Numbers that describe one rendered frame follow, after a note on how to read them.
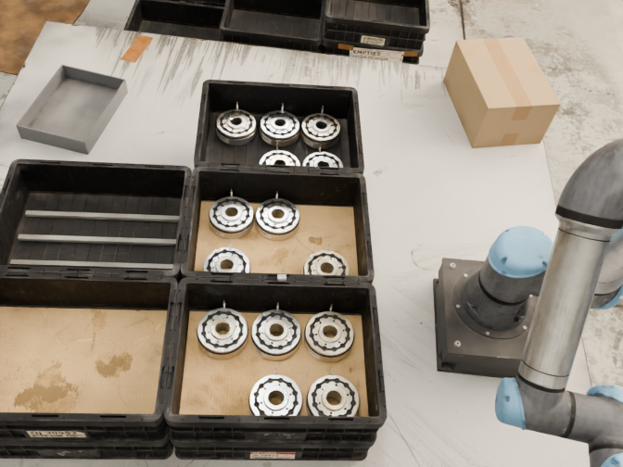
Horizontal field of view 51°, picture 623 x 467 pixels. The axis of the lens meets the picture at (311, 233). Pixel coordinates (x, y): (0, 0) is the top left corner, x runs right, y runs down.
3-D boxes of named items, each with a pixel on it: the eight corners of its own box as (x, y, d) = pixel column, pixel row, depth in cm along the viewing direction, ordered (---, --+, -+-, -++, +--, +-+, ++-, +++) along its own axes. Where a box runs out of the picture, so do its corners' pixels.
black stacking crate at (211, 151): (350, 120, 178) (356, 89, 169) (357, 204, 161) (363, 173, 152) (206, 113, 175) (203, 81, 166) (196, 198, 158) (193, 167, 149)
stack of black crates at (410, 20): (405, 71, 296) (427, -17, 260) (406, 117, 278) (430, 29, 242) (319, 61, 295) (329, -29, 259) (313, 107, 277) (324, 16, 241)
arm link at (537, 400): (585, 125, 89) (498, 438, 100) (667, 141, 88) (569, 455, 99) (565, 121, 100) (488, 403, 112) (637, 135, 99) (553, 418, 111)
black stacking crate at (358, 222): (357, 205, 161) (363, 175, 151) (365, 309, 143) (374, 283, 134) (196, 199, 157) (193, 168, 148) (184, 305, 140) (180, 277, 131)
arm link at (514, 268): (480, 251, 144) (498, 214, 133) (541, 263, 143) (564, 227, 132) (476, 296, 137) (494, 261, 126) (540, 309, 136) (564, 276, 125)
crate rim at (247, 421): (373, 288, 135) (375, 282, 133) (386, 429, 118) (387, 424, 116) (180, 283, 132) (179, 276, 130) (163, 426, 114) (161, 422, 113)
